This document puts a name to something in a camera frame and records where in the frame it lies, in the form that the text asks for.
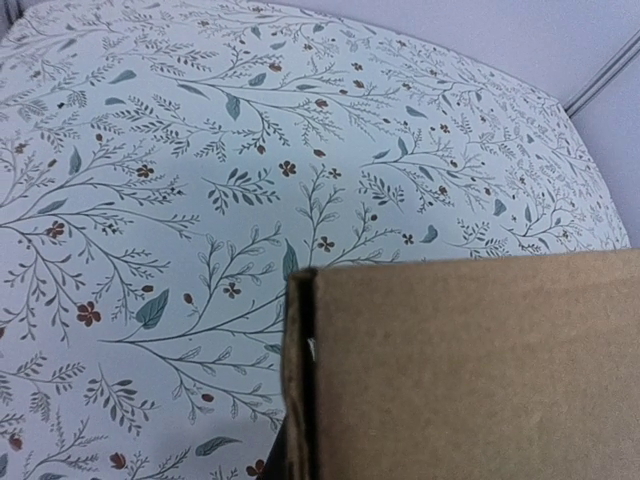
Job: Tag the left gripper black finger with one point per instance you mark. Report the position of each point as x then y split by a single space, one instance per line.
275 465

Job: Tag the right aluminium frame post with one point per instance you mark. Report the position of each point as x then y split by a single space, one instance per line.
622 59

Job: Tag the floral patterned table mat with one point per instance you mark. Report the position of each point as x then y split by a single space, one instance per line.
166 165

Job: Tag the brown cardboard box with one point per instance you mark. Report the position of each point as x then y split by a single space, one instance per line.
514 368

